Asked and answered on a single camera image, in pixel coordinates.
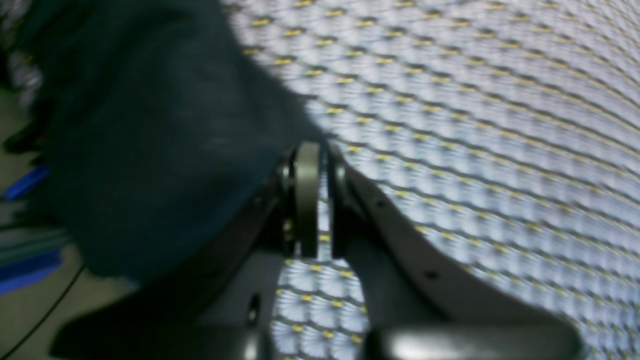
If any fan-patterned tablecloth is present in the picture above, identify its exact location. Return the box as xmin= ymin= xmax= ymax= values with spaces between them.
xmin=0 ymin=0 xmax=640 ymax=360

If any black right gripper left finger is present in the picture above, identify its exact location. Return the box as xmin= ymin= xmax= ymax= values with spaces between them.
xmin=50 ymin=142 xmax=322 ymax=360

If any dark navy T-shirt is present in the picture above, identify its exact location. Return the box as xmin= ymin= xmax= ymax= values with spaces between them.
xmin=16 ymin=0 xmax=326 ymax=284

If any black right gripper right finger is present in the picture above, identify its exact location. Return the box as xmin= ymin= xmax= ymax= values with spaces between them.
xmin=327 ymin=147 xmax=586 ymax=360

